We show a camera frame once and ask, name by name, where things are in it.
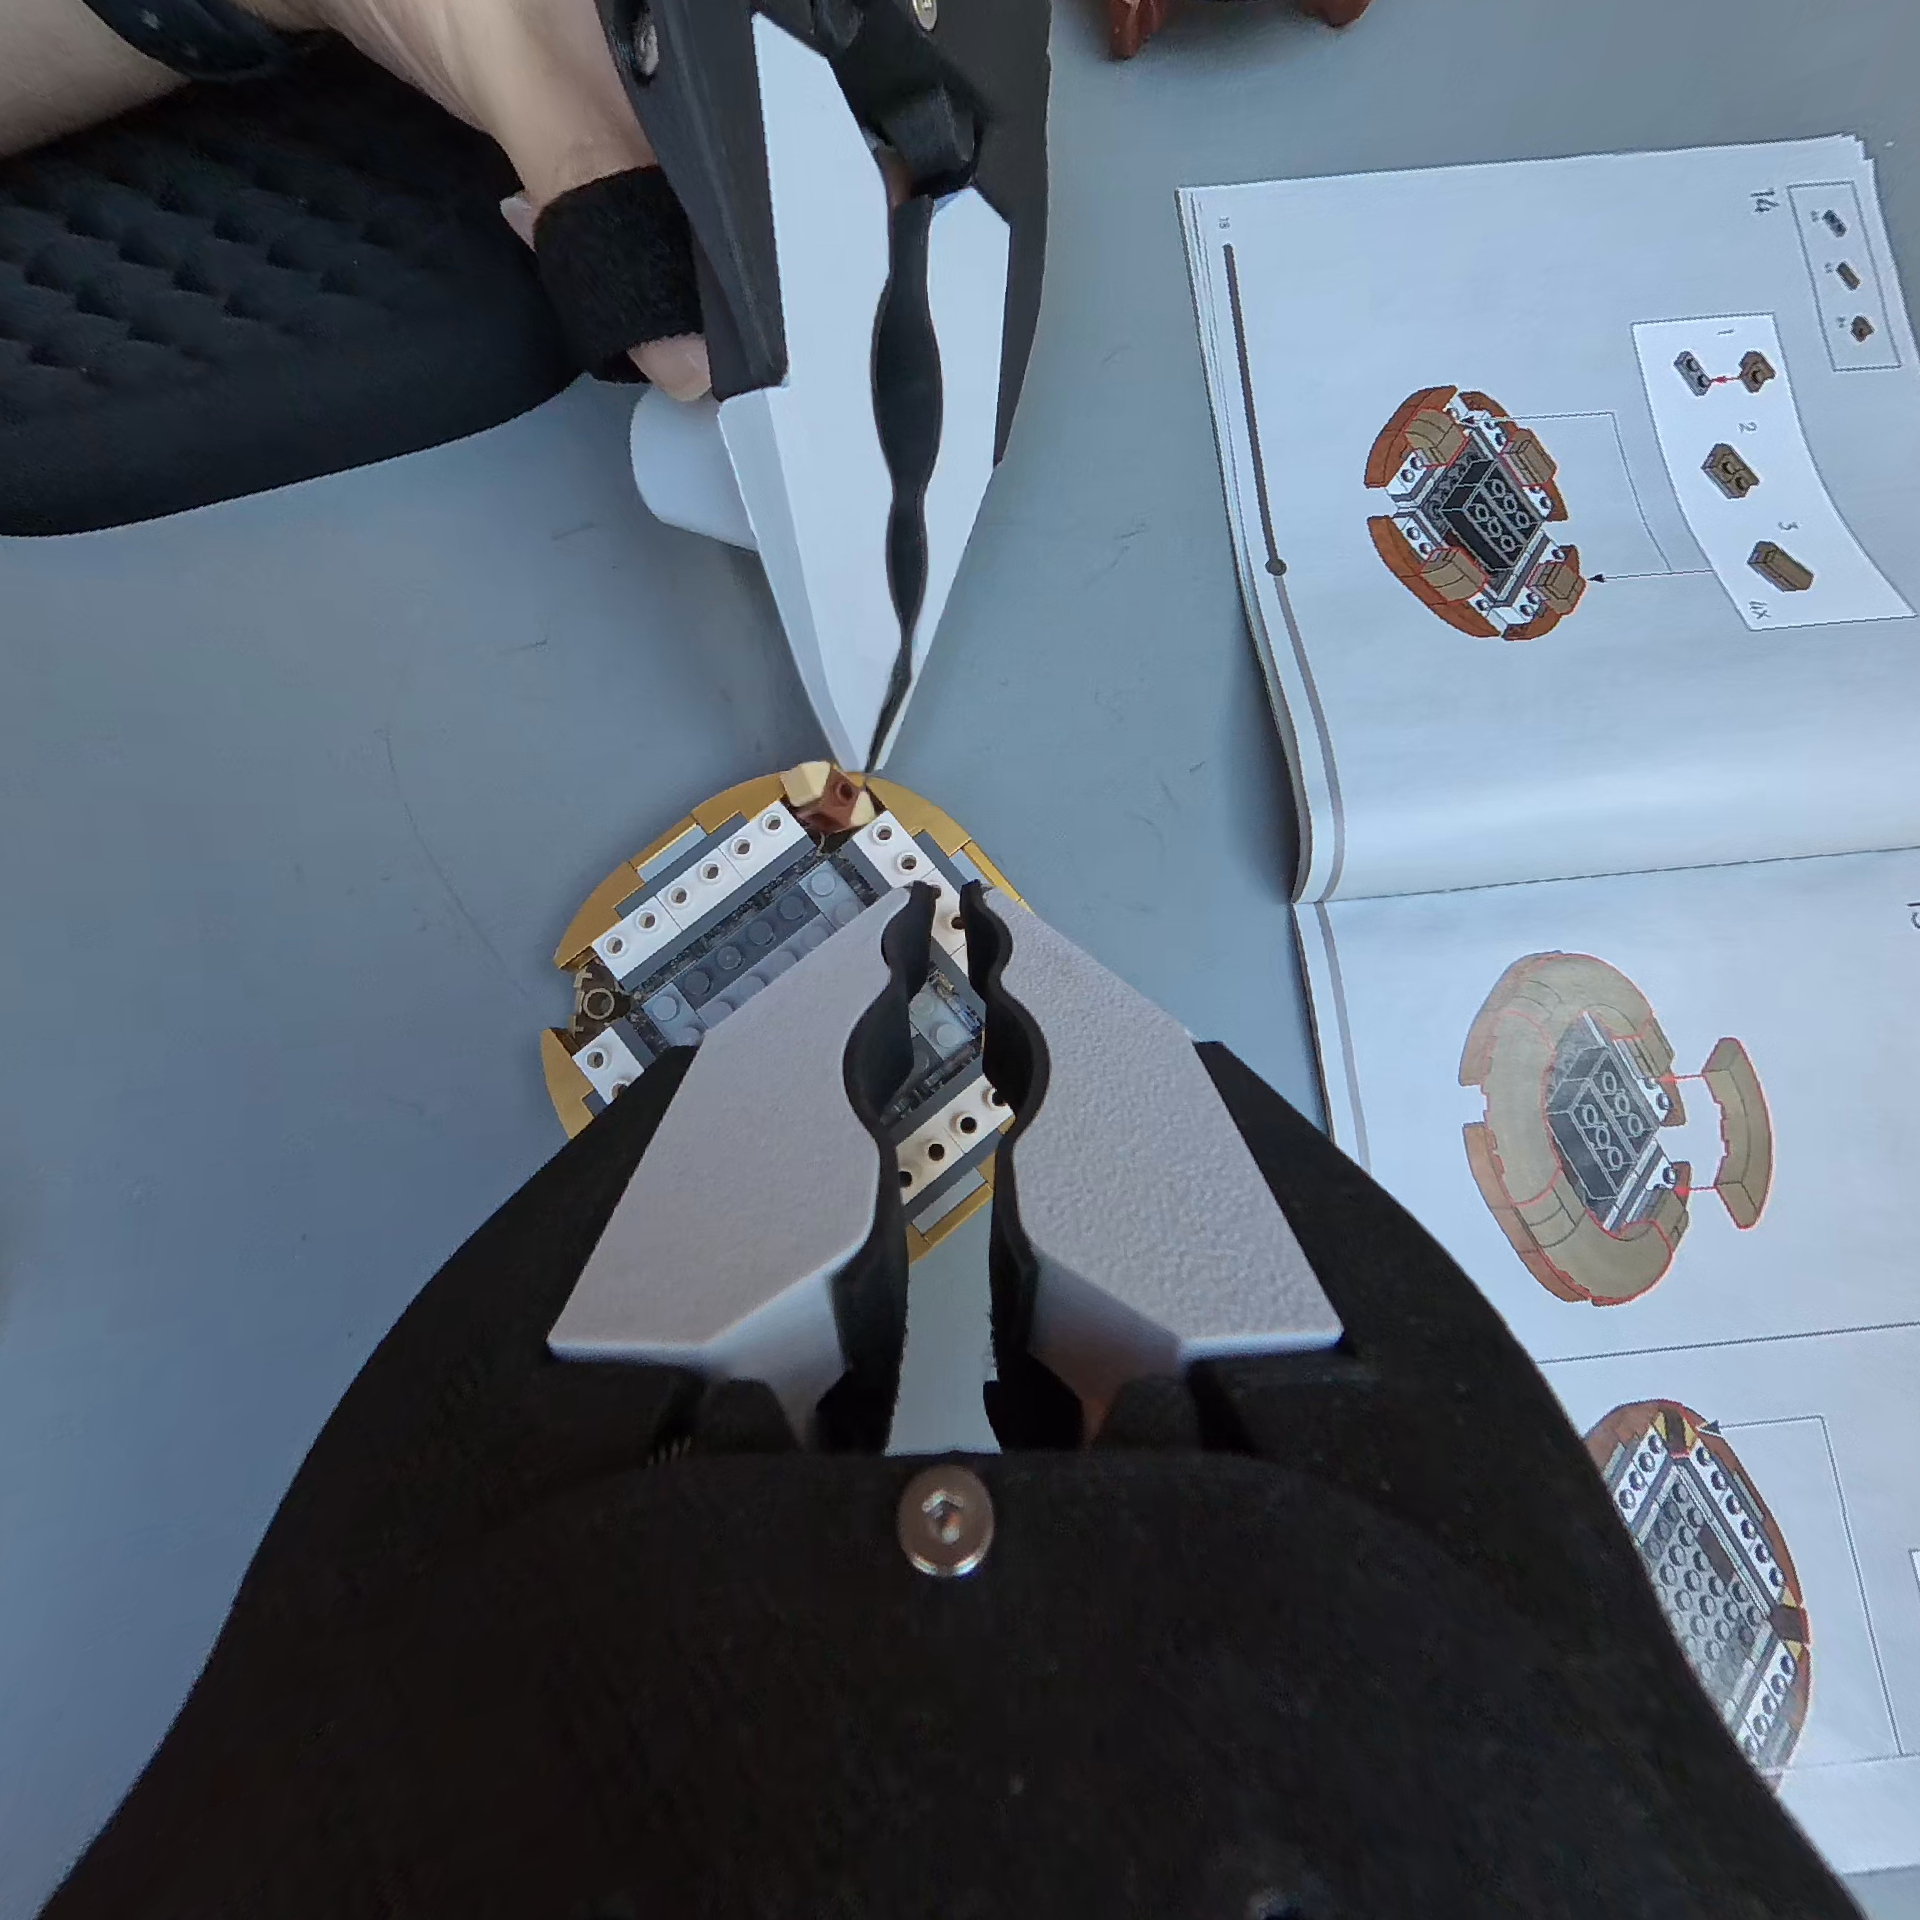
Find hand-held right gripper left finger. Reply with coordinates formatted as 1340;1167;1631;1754
543;882;944;1454

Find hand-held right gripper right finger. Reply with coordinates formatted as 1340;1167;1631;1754
958;881;1347;1454

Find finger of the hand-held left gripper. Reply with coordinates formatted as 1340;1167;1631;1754
878;182;1039;770
712;16;941;770

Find round gold lego base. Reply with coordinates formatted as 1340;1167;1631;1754
536;767;1034;1250

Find person's left forearm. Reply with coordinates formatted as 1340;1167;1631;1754
0;0;197;161

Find lego instruction booklet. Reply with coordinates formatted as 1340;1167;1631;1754
1175;135;1920;1882

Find person's left hand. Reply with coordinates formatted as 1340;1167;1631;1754
299;0;719;409

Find black padded wrist rest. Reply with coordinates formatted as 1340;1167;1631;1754
0;46;670;540

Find black watch band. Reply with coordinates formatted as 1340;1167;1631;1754
79;0;328;80

